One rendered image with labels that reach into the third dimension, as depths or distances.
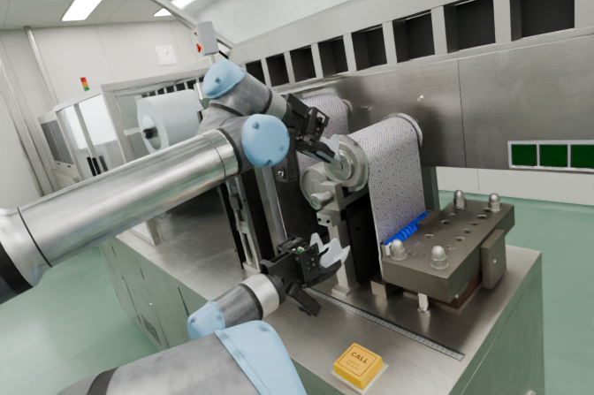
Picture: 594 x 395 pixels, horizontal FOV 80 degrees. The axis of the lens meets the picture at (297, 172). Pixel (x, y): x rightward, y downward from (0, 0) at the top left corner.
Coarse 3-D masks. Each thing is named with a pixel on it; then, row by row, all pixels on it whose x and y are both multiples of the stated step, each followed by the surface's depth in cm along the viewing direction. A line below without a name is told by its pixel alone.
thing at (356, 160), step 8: (344, 144) 85; (352, 152) 84; (352, 160) 85; (360, 160) 84; (328, 168) 92; (360, 168) 84; (352, 176) 86; (360, 176) 85; (344, 184) 89; (352, 184) 87
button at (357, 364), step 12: (348, 348) 74; (360, 348) 73; (348, 360) 71; (360, 360) 70; (372, 360) 70; (336, 372) 71; (348, 372) 68; (360, 372) 68; (372, 372) 68; (360, 384) 66
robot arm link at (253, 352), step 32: (160, 352) 29; (192, 352) 27; (224, 352) 26; (256, 352) 26; (96, 384) 26; (128, 384) 25; (160, 384) 25; (192, 384) 24; (224, 384) 24; (256, 384) 24; (288, 384) 24
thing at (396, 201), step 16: (400, 176) 95; (416, 176) 100; (384, 192) 90; (400, 192) 95; (416, 192) 101; (384, 208) 90; (400, 208) 96; (416, 208) 101; (384, 224) 91; (400, 224) 96; (384, 240) 91
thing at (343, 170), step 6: (342, 156) 85; (348, 156) 85; (342, 162) 86; (348, 162) 85; (330, 168) 90; (336, 168) 89; (342, 168) 87; (348, 168) 85; (336, 174) 89; (342, 174) 87; (348, 174) 86
